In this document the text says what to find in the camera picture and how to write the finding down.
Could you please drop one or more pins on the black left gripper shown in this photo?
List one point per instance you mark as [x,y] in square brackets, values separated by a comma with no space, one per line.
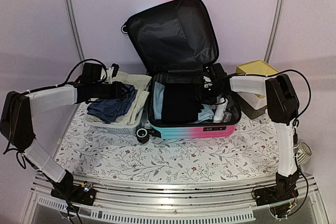
[119,92]

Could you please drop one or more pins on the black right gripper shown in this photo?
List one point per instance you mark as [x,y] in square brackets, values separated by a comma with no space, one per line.
[204,100]

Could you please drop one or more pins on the dark blue denim garment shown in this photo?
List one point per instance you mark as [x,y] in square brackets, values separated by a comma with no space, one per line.
[109,110]

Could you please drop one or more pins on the beige garment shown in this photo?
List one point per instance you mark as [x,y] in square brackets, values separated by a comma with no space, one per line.
[140,82]

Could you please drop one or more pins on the black garment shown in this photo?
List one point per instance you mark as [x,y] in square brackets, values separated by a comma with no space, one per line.
[180,104]

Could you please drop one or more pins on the pink and teal kids suitcase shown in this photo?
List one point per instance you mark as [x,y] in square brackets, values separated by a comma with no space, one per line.
[176,43]

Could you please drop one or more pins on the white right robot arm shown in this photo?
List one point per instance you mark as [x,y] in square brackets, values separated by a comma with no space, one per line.
[283,110]

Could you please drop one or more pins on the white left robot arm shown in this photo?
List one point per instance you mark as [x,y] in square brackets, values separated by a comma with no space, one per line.
[95,82]

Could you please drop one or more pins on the white cylindrical bottle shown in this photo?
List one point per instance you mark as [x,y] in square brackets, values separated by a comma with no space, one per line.
[220,110]

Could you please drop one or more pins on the pale blue denim garment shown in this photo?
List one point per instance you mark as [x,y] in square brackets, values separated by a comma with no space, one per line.
[204,115]

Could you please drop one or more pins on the white perforated plastic basket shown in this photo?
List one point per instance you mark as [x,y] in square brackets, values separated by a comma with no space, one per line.
[112,128]

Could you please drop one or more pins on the yellow top drawer box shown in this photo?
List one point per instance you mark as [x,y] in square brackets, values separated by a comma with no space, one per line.
[251,89]

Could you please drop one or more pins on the floral patterned table mat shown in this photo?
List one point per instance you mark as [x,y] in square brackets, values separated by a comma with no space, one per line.
[255,148]

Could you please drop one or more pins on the left wall aluminium post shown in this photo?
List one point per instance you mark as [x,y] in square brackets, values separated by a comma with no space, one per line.
[74,28]

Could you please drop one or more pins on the wall aluminium post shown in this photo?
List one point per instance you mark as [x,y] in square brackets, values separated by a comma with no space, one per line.
[74,28]
[274,30]

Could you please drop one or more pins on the aluminium front rail frame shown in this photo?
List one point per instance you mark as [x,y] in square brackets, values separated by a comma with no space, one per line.
[118,201]

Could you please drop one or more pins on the right wall aluminium post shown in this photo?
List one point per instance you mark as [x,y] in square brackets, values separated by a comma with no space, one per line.
[274,30]

